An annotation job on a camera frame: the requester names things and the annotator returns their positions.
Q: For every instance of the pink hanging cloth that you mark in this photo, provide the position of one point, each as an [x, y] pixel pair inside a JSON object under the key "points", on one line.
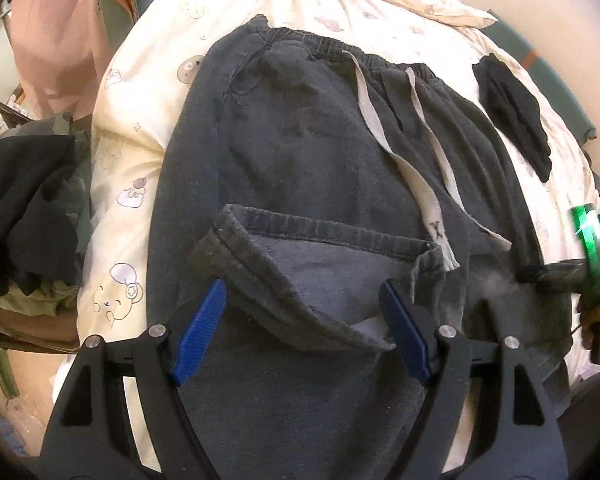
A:
{"points": [[61, 52]]}

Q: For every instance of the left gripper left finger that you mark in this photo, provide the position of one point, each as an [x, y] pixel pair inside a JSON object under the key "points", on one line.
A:
{"points": [[119, 414]]}

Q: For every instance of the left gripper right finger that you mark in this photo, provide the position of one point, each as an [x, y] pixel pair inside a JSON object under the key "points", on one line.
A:
{"points": [[486, 414]]}

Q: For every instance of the dark grey pants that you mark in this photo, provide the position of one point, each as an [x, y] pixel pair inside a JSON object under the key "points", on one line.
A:
{"points": [[305, 172]]}

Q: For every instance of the black cloth on bed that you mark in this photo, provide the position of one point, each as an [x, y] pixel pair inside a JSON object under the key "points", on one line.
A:
{"points": [[514, 110]]}

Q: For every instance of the cream bear print bedsheet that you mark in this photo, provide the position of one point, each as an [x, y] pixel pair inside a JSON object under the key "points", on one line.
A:
{"points": [[142, 95]]}

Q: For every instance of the dark clothes pile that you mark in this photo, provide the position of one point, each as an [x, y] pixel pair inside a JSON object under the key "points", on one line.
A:
{"points": [[45, 203]]}

